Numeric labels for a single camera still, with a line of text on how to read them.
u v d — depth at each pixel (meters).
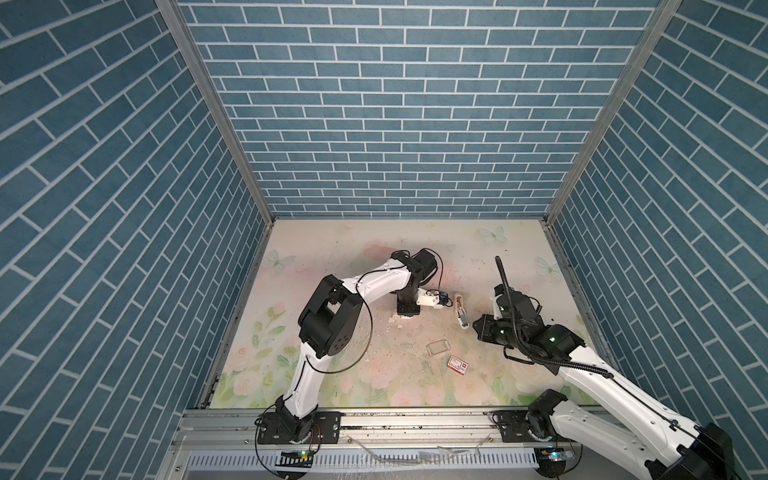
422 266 0.72
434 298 0.82
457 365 0.83
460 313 0.93
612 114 0.89
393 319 0.93
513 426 0.74
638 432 0.44
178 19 0.71
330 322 0.53
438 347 0.87
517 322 0.59
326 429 0.73
